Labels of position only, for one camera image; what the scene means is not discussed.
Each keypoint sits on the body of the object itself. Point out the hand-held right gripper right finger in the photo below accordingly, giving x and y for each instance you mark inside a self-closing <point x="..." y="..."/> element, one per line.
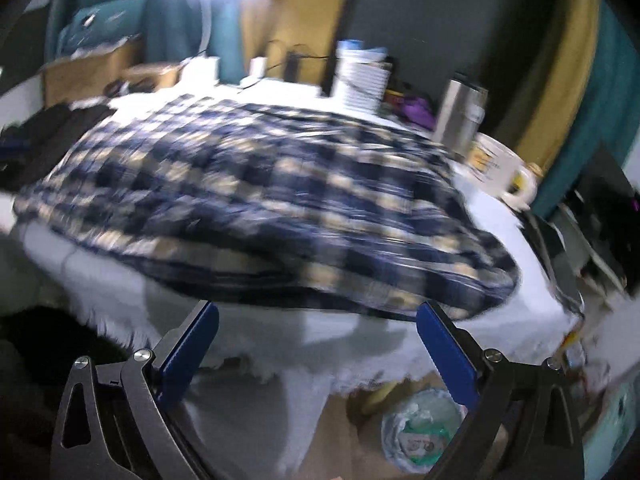
<point x="445" y="355"/>

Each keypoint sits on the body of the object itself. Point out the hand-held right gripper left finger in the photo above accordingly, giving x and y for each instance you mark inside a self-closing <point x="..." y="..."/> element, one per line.
<point x="190" y="345"/>

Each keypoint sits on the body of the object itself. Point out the blue plaid pants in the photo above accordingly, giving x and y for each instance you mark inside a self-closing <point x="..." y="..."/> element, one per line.
<point x="260" y="200"/>

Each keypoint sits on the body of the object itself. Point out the trash bin with bag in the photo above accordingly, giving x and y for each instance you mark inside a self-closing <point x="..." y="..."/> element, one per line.
<point x="422" y="432"/>

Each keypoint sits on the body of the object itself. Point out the white textured tablecloth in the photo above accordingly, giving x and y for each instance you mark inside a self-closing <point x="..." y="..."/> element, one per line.
<point x="300" y="345"/>

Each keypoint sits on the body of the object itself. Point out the white mug with yellow print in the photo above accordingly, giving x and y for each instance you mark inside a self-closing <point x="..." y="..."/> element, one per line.
<point x="497" y="167"/>

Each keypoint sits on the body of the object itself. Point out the steel thermos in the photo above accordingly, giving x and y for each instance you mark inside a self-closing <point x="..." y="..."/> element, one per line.
<point x="460" y="115"/>

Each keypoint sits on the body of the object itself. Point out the purple cloth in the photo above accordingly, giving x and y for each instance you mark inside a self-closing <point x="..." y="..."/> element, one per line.
<point x="417" y="112"/>

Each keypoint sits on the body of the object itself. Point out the black clothing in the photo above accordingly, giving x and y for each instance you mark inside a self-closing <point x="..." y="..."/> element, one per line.
<point x="50" y="135"/>

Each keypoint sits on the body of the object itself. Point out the round beige container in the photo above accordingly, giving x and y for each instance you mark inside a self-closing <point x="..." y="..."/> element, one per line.
<point x="150" y="76"/>

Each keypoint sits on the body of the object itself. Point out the white power strip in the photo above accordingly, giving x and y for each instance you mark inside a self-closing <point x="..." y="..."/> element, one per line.
<point x="280" y="84"/>

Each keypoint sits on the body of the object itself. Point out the white plastic basket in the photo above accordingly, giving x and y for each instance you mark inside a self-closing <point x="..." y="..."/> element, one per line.
<point x="361" y="85"/>

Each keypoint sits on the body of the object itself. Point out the teal curtain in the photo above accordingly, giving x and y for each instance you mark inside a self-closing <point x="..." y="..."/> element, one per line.
<point x="595" y="110"/>
<point x="175" y="25"/>

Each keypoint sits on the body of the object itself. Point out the white charger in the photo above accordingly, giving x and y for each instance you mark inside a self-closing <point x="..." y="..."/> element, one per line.
<point x="258" y="66"/>

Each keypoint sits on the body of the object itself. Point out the cardboard box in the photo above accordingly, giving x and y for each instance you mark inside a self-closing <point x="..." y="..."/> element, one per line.
<point x="85" y="72"/>

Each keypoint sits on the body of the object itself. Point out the black charger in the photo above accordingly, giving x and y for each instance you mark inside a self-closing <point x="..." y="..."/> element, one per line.
<point x="292" y="66"/>

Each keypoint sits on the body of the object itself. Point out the clear plastic bag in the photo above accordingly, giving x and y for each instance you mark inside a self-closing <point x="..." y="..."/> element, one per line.
<point x="360" y="50"/>

